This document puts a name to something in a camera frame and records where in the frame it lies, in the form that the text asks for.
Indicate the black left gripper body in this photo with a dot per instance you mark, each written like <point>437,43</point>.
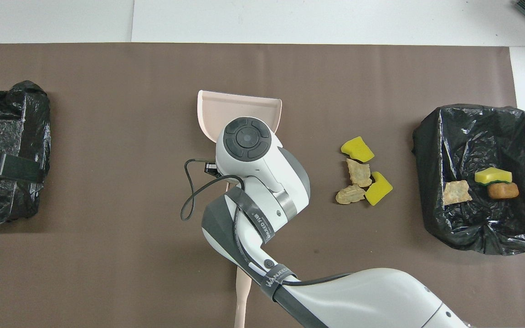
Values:
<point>18,167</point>

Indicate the beige plastic dustpan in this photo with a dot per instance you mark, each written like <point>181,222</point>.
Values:
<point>226,107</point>

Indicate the lumpy beige bread chunk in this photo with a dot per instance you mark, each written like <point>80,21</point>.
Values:
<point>349,195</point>

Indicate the square beige bread chunk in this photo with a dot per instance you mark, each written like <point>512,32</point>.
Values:
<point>359,173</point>

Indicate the sliced bread loaf piece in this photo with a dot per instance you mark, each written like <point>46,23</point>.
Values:
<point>456,192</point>

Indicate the yellow sponge piece green backing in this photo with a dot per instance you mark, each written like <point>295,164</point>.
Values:
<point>492,175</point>

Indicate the brown bread roll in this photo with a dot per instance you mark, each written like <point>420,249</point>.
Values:
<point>503,191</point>

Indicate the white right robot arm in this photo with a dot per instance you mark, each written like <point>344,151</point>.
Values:
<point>262,173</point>

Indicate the black bag lined bin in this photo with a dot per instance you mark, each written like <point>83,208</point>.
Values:
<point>463,136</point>
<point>16,114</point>

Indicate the brown paper table mat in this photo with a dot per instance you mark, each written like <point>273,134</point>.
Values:
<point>107,68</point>

